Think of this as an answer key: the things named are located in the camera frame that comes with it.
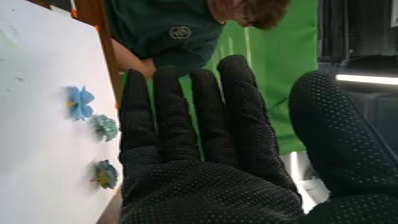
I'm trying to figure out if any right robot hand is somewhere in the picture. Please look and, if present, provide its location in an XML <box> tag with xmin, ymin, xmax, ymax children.
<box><xmin>117</xmin><ymin>54</ymin><xmax>398</xmax><ymax>224</ymax></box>

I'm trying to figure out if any person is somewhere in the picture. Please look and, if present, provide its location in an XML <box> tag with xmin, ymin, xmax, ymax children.
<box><xmin>101</xmin><ymin>0</ymin><xmax>293</xmax><ymax>80</ymax></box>

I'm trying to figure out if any dark teal flower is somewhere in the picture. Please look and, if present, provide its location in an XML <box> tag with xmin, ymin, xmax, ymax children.
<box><xmin>90</xmin><ymin>159</ymin><xmax>120</xmax><ymax>191</ymax></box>

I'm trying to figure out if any grey teal flower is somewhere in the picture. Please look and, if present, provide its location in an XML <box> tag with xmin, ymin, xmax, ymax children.
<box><xmin>90</xmin><ymin>113</ymin><xmax>120</xmax><ymax>143</ymax></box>

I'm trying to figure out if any light blue flower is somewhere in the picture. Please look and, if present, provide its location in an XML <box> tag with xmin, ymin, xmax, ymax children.
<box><xmin>64</xmin><ymin>85</ymin><xmax>97</xmax><ymax>122</ymax></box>

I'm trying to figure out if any white sheet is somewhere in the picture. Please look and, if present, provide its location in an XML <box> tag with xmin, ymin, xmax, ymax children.
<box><xmin>0</xmin><ymin>0</ymin><xmax>124</xmax><ymax>224</ymax></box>

